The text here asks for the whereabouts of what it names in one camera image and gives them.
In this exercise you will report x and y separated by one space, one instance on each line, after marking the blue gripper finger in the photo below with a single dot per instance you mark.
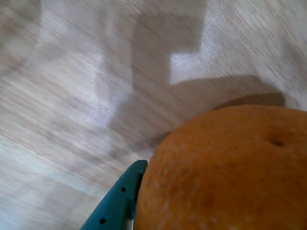
112 206

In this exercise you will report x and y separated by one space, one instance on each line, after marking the large deep orange fruit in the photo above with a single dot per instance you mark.
216 179

